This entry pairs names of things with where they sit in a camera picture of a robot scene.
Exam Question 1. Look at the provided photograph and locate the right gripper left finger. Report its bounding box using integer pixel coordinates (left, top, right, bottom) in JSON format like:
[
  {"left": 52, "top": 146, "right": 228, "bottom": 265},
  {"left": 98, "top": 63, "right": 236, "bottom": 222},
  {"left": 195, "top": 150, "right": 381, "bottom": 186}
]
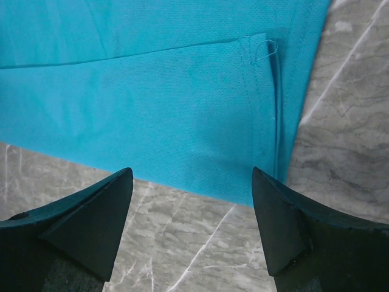
[{"left": 1, "top": 168, "right": 133, "bottom": 291}]

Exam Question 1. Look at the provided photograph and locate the teal t shirt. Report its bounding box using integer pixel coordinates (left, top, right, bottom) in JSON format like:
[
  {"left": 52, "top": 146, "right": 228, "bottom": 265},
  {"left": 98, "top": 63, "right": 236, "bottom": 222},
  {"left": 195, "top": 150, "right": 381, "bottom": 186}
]
[{"left": 1, "top": 1, "right": 331, "bottom": 206}]

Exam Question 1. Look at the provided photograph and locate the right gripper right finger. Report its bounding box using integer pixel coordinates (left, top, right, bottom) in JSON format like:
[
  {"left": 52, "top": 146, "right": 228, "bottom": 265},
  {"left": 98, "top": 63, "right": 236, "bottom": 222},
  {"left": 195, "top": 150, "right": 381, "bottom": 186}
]
[{"left": 252, "top": 168, "right": 388, "bottom": 291}]

